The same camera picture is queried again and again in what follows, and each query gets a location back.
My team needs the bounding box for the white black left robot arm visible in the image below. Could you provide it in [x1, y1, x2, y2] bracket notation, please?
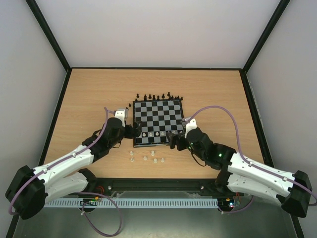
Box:
[5, 117, 141, 220]

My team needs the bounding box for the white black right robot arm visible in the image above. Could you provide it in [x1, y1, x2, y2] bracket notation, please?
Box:
[166, 128, 312, 218]

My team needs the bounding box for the black chess piece row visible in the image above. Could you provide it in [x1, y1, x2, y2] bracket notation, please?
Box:
[134, 92, 183, 102]

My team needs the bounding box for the black white chessboard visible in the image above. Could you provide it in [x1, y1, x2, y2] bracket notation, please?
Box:
[133, 100, 184, 147]

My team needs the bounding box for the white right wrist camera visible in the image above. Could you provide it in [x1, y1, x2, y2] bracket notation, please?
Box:
[182, 118, 197, 138]

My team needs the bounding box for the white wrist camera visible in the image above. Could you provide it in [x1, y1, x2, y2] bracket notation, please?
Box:
[182, 118, 197, 138]
[114, 109, 128, 126]

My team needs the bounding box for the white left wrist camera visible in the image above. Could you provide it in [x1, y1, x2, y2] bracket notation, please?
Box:
[114, 109, 128, 126]

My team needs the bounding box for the black front frame rail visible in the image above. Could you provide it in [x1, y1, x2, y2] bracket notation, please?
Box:
[24, 177, 288, 196]

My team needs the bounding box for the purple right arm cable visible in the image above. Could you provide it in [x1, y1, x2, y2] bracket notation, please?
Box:
[185, 105, 317, 214]

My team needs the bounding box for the white slotted cable duct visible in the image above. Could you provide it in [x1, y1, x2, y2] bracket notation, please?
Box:
[45, 198, 218, 209]

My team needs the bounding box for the black frame post left rear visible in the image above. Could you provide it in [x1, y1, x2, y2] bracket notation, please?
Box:
[25, 0, 72, 72]

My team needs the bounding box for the black frame post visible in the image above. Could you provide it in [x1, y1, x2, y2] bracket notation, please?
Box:
[242, 0, 291, 74]
[25, 0, 72, 72]

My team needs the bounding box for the black frame post right rear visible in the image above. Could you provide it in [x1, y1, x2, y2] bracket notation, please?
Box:
[242, 0, 291, 74]

